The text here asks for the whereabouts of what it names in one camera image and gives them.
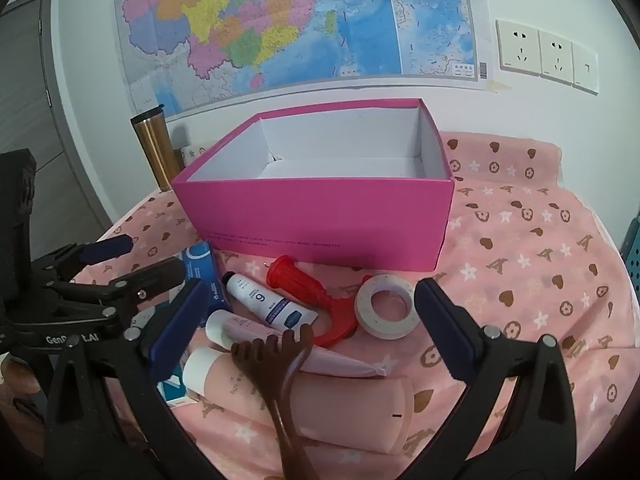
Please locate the blue toothpaste box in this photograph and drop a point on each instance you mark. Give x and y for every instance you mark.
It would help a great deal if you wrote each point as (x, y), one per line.
(200, 260)

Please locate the brown wooden comb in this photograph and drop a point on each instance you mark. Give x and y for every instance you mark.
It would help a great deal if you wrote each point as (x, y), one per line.
(285, 360)

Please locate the white printed mug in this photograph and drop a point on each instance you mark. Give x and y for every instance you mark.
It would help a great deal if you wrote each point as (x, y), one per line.
(192, 154)

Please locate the pink cardboard box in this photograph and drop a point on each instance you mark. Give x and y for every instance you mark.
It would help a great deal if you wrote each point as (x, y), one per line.
(310, 215)

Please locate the white tube with blue label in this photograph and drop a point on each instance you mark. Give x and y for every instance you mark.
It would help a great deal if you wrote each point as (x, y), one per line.
(260, 300)

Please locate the white tape roll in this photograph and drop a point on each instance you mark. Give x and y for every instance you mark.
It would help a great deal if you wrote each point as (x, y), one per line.
(367, 320)

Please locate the beige tape piece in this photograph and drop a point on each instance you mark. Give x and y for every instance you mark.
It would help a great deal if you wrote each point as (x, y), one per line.
(494, 86)

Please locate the large pink tube white cap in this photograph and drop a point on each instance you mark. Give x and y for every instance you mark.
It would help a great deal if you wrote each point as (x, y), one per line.
(345, 410)

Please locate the red plastic tool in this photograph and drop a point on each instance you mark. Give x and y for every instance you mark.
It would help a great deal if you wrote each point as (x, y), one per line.
(295, 280)

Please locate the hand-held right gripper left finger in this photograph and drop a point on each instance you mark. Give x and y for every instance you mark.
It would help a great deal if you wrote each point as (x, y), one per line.
(175, 330)

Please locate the pink printed cloth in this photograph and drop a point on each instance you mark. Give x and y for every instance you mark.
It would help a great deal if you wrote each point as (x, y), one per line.
(525, 285)

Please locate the grey door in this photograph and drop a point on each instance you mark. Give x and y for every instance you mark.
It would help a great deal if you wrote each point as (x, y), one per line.
(30, 85)

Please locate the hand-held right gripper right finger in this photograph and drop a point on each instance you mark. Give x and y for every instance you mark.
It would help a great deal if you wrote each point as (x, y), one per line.
(442, 330)

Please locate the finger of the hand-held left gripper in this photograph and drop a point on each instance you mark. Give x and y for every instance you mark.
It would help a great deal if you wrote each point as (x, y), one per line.
(107, 249)
(150, 277)

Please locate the colourful wall map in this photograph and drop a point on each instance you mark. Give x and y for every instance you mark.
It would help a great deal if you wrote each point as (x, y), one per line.
(250, 25)

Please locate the blue perforated plastic basket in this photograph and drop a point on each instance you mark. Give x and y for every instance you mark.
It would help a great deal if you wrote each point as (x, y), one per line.
(634, 260)

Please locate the small pink tube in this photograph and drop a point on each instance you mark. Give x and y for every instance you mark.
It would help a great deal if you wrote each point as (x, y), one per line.
(330, 362)

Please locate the gold thermos flask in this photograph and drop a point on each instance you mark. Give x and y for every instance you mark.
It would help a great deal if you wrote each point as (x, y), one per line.
(155, 150)

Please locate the white wall socket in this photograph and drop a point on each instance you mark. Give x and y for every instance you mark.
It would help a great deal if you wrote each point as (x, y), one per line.
(585, 67)
(517, 47)
(556, 57)

